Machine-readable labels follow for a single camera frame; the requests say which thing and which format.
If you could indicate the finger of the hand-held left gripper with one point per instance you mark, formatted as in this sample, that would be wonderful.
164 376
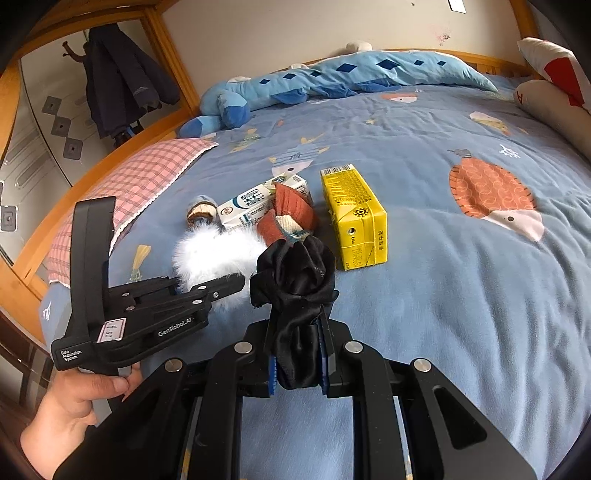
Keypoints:
217 288
92 240

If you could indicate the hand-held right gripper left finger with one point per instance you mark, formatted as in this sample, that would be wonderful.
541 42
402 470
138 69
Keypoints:
258 360

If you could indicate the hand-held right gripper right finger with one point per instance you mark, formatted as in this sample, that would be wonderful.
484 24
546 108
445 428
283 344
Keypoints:
337 360

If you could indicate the white fluffy pom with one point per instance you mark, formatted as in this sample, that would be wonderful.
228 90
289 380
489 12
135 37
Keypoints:
207 254

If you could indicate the black satin cloth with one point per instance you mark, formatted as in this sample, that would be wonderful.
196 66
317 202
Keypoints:
295 286

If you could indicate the person's left hand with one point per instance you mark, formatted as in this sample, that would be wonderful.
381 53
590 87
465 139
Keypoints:
69 406

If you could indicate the pink plaid pillow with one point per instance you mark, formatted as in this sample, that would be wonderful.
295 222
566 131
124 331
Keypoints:
138 184

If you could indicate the rolled grey sock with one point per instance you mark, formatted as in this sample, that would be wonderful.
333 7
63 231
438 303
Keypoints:
201 210

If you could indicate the white milk carton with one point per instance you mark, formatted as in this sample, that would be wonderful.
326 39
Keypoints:
244 203

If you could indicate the blue fish print blanket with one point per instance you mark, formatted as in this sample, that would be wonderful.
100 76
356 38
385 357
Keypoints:
415 300

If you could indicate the yellow milk carton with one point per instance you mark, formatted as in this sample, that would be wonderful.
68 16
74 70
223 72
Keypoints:
355 207

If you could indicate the dark hanging coat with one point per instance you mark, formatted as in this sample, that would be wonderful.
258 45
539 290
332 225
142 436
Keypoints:
120 83

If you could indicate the wooden coat rack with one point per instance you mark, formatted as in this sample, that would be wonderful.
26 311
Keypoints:
69 48

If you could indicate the blue plush toy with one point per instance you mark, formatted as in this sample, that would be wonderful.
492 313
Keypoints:
369 69

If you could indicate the small white plush toy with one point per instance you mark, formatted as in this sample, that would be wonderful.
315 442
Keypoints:
358 46

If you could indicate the folded cream quilt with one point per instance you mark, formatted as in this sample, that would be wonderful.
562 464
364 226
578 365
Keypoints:
554 106

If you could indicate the grey wall socket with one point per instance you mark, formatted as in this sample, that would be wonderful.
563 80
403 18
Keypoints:
9 217

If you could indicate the white wall switch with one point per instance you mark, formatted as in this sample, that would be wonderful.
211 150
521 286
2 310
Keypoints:
457 3

